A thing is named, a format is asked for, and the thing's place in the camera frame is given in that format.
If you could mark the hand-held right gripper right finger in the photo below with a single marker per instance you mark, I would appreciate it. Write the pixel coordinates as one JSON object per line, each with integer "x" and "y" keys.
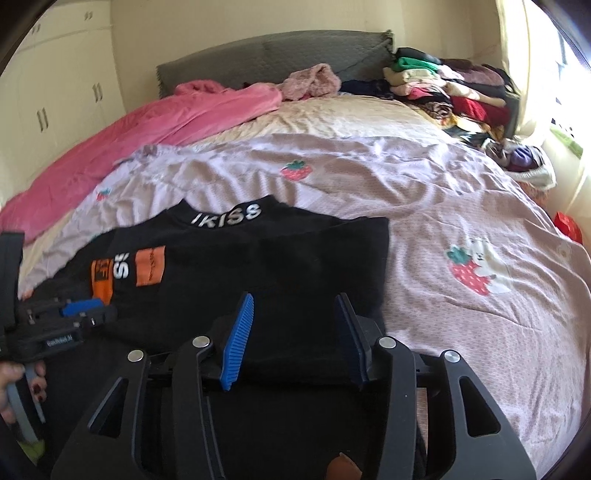
{"x": 347, "y": 341}

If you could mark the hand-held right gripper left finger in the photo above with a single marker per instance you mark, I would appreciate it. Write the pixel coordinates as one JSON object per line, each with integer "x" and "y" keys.
{"x": 238, "y": 341}

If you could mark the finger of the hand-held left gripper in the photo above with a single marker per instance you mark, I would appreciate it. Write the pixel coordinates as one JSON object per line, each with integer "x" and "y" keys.
{"x": 83, "y": 307}
{"x": 104, "y": 316}

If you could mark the black printed t-shirt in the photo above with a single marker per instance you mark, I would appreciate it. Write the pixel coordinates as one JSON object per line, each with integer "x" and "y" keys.
{"x": 231, "y": 263}

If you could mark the white bag of clothes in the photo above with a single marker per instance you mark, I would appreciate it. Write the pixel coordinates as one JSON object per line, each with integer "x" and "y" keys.
{"x": 540, "y": 173}

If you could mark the pile of folded clothes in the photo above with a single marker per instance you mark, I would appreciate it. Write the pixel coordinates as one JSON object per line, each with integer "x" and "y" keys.
{"x": 461, "y": 92}

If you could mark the person's left hand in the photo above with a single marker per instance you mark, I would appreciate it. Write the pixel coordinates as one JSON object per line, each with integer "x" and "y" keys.
{"x": 39, "y": 383}

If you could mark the strawberry print lilac blanket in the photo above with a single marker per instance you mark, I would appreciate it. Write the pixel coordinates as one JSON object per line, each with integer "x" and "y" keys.
{"x": 415, "y": 207}

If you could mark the pink blanket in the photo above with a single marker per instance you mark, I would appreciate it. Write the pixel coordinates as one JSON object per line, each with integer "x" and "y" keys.
{"x": 115, "y": 138}

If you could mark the white wardrobe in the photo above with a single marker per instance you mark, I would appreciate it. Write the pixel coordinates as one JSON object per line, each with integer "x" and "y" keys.
{"x": 60, "y": 92}

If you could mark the red bag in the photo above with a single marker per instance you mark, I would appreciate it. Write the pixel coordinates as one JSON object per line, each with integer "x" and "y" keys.
{"x": 568, "y": 226}

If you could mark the navy garment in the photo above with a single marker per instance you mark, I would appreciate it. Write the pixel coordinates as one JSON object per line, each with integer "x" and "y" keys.
{"x": 364, "y": 86}

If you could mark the pink fluffy garment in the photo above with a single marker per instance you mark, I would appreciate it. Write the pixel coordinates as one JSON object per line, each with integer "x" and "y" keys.
{"x": 314, "y": 81}

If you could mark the grey quilted headboard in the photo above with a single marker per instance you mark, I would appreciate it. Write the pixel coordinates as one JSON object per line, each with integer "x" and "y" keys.
{"x": 277, "y": 60}

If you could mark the green cloth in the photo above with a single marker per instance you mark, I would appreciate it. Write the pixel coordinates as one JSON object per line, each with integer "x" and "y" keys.
{"x": 567, "y": 141}

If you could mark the cream curtain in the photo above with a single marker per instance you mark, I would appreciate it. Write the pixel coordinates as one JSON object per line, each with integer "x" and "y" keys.
{"x": 531, "y": 69}

